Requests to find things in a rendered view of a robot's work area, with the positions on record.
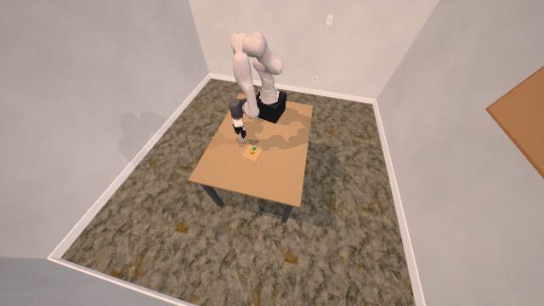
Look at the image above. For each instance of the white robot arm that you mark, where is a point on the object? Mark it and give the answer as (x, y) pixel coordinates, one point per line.
(244, 45)

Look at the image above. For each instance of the orange flat mat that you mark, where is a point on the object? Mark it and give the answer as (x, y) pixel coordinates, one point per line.
(252, 157)

